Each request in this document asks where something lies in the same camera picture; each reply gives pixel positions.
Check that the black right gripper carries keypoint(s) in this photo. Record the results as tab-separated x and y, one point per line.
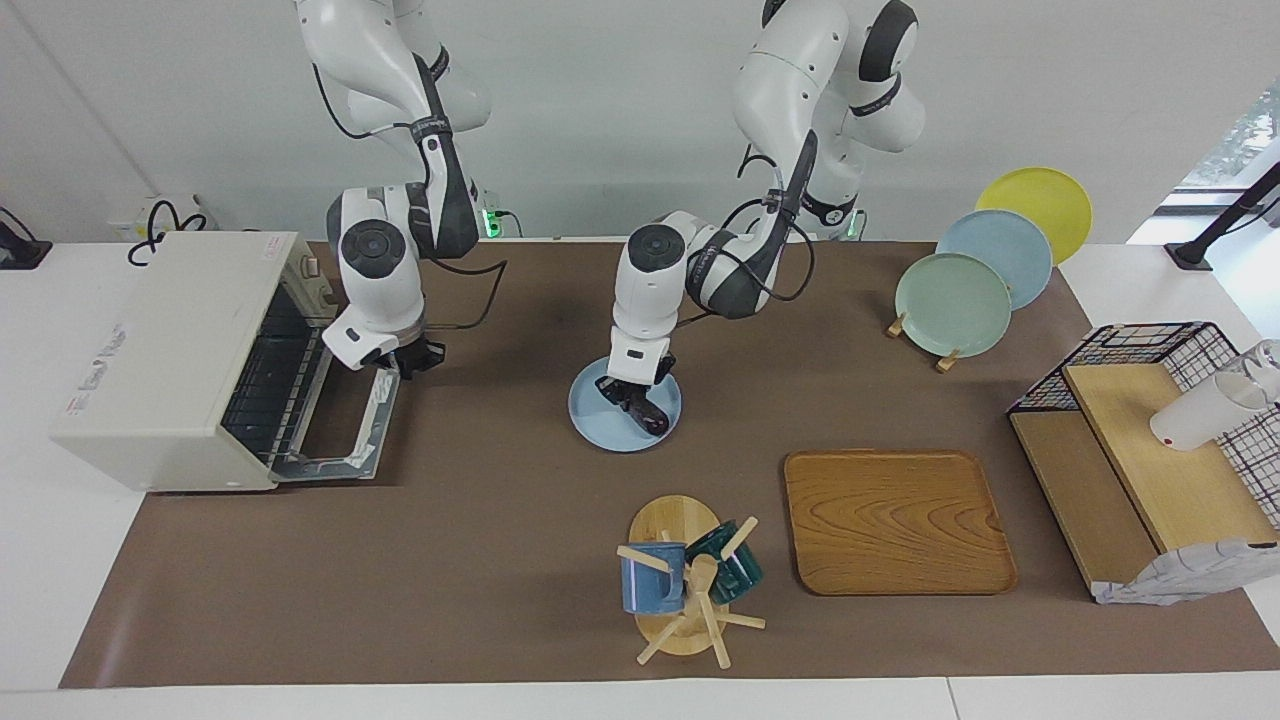
410	354

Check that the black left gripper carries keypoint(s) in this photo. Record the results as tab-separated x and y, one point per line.
630	383

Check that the dark purple eggplant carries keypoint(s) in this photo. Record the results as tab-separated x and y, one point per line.
650	417

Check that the light blue plate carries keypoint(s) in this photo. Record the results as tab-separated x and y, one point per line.
600	425

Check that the glass oven door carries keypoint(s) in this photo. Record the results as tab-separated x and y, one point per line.
380	420

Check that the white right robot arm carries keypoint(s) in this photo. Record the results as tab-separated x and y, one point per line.
375	290

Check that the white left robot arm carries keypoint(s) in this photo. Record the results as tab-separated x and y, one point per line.
645	300

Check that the white toaster oven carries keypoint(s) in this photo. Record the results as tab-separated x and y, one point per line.
150	350

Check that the wooden mug tree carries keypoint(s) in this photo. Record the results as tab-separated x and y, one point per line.
672	520

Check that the brown table mat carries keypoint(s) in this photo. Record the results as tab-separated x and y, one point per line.
500	520

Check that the blue mug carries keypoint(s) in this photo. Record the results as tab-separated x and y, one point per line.
645	585

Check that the dark green mug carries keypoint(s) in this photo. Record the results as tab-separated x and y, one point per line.
742	572

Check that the brown wooden tray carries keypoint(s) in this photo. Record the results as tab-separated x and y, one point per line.
895	520

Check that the wooden plate rack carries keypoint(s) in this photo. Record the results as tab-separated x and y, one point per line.
947	361

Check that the white power adapter box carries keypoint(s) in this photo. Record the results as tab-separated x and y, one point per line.
135	222

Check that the mint green plate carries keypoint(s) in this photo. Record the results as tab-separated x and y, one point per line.
950	305

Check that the pale blue upright plate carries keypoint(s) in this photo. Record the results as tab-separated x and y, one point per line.
1010	245

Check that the yellow plate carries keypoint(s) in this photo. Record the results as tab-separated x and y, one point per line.
1040	200

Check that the light wooden stepped shelf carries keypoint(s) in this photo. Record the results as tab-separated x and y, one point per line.
1170	480

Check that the white paper cup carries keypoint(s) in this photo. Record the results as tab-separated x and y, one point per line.
1195	415

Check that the white checkered cloth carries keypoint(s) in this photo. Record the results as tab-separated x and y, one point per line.
1180	578

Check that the clear drinking glass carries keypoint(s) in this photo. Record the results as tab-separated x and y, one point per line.
1268	362

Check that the black clamp mount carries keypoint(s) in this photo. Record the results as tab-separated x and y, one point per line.
20	252

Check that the black camera stand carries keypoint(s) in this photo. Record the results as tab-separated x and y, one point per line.
1215	230

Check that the window with dark frame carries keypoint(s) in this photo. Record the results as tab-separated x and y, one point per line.
1235	140

